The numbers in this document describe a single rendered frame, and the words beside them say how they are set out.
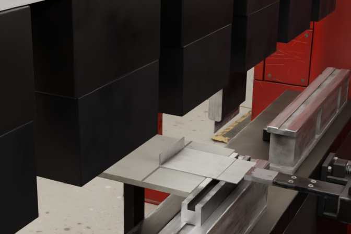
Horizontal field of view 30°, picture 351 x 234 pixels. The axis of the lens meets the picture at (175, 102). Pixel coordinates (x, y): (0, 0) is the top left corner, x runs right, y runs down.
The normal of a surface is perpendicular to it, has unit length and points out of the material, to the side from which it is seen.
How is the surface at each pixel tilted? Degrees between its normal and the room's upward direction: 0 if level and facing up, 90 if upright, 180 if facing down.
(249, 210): 90
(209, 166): 0
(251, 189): 90
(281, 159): 90
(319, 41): 90
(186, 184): 0
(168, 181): 0
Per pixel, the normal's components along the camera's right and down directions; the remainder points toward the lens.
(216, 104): -0.44, 0.28
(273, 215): 0.02, -0.95
